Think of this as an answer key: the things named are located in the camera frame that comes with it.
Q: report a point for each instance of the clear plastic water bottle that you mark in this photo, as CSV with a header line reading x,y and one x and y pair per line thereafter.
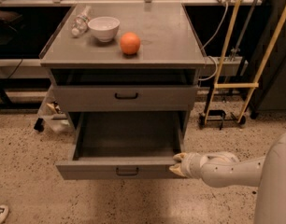
x,y
80,23

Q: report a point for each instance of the grey drawer cabinet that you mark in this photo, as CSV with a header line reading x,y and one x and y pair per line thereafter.
x,y
169,54

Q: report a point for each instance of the white ceramic bowl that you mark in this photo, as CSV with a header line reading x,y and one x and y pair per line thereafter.
x,y
104,28

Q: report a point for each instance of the grey wall shelf rail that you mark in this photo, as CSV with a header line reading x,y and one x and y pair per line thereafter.
x,y
229,68

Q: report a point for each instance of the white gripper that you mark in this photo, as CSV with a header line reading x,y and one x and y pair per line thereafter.
x,y
191,165

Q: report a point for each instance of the orange fruit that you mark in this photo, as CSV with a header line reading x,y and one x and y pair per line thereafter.
x,y
130,43

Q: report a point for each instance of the white shoe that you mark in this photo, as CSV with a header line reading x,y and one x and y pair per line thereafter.
x,y
3,213

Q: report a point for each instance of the grey drawer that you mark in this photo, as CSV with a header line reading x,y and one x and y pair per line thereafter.
x,y
124,145
124,98

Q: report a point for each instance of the clear plastic storage bin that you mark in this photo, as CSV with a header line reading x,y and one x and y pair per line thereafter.
x,y
52,114

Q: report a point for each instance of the grey top drawer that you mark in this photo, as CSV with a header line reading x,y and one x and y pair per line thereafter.
x,y
124,98

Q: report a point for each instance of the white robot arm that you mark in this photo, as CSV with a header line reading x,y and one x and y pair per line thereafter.
x,y
223,169

